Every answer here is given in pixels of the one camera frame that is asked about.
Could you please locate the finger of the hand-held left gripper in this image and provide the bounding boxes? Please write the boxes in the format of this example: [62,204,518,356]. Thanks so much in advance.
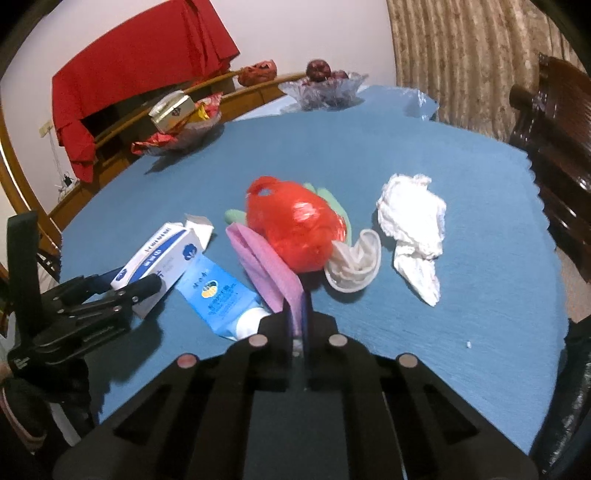
[55,276,114,305]
[41,276,163,342]

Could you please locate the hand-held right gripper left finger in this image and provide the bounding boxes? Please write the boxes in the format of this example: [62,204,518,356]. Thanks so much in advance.
[53,300,294,480]

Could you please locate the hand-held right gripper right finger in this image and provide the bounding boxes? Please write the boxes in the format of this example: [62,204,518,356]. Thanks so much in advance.
[300,295,539,480]

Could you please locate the blue and white carton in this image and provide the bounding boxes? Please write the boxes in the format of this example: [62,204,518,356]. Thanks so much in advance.
[111,213,214,320]

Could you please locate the purple paper strip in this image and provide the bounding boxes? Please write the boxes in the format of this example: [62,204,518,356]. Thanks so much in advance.
[225,223,309,337]

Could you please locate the black lined trash bin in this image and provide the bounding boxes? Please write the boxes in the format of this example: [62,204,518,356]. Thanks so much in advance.
[531,318,591,472]

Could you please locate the person's left forearm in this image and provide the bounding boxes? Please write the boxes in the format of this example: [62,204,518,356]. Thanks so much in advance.
[0,360,95,444]

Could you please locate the crushed white paper cup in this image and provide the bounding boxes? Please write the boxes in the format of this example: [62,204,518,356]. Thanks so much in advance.
[324,228,382,294]

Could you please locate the blue tube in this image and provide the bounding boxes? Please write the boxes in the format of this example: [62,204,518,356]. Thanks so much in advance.
[175,256,273,341]

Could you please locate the red plastic bag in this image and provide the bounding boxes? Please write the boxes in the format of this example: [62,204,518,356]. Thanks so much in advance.
[245,175,348,273]

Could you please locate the wooden cabinet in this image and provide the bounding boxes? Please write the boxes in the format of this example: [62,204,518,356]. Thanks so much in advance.
[48,71,308,232]

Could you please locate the white crumpled tissue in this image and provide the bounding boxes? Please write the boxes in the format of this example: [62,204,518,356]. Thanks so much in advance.
[376,173,448,306]

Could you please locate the glass snack bowl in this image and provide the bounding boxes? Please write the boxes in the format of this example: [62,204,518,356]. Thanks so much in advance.
[131,92,223,156]

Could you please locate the beige carton box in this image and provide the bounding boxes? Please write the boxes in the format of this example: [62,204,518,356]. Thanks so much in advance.
[148,91,195,132]

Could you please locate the red and yellow snack packets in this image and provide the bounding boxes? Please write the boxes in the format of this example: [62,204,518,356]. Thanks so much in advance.
[188,92,223,124]

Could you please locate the red cloth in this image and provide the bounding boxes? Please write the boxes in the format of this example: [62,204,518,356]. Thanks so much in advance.
[52,0,241,183]

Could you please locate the glass fruit bowl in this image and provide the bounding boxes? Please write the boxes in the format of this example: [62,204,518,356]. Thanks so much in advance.
[278,71,369,110]

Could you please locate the red woven basket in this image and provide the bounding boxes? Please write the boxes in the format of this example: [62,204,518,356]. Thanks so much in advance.
[238,59,278,86]

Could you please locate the beige patterned curtain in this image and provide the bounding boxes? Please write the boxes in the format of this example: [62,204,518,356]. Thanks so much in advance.
[385,0,591,139]

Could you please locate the dark wooden armchair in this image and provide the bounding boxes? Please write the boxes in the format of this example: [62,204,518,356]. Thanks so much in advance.
[508,53,591,250]

